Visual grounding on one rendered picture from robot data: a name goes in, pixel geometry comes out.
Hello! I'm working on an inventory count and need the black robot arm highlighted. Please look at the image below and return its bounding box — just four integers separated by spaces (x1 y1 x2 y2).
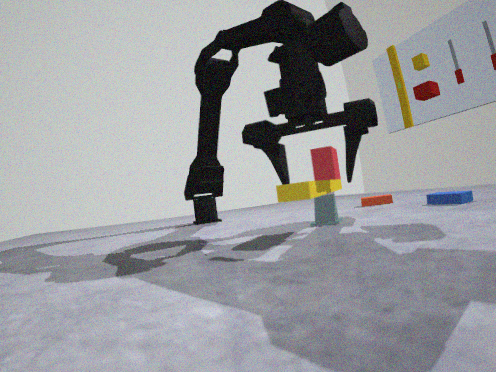
184 0 368 225

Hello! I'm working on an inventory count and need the orange rectangular bar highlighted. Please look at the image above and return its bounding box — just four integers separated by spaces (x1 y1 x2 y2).
361 194 393 207

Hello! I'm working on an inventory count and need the blue rectangular block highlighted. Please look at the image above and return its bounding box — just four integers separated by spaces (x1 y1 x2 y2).
426 191 473 205

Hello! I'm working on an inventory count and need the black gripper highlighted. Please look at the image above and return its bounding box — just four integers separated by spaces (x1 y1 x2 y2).
242 98 378 185

